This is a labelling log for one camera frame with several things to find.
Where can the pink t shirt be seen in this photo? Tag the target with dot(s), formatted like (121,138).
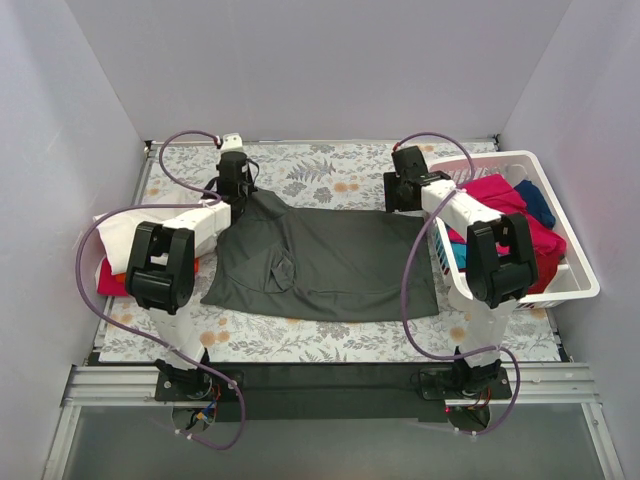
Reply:
(495,192)

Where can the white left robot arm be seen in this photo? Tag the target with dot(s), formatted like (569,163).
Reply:
(162,267)

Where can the aluminium frame rail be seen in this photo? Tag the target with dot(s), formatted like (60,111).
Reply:
(111,386)

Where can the white plastic laundry basket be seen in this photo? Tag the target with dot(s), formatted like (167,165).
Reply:
(574,279)

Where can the dark red t shirt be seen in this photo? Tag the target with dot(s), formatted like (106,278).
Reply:
(547,266)

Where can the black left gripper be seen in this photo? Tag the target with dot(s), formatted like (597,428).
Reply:
(239,198)

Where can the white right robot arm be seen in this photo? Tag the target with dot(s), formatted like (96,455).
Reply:
(500,269)

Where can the floral patterned table mat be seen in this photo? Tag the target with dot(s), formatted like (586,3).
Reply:
(329,175)

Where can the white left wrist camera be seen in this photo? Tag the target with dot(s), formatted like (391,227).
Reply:
(232,142)

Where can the folded white t shirt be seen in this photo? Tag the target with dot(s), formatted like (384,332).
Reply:
(117,232)

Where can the grey t shirt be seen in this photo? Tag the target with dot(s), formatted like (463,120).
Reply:
(321,265)

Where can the folded magenta t shirt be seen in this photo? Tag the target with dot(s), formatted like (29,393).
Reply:
(106,283)

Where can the folded orange t shirt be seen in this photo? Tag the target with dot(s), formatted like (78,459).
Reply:
(120,278)

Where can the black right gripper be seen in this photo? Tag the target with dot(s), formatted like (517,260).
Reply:
(393,198)

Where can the teal t shirt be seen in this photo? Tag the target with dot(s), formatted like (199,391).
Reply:
(460,255)

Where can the navy blue t shirt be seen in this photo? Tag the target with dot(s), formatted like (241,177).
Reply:
(536,204)

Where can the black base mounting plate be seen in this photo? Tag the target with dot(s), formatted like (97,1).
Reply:
(319,391)

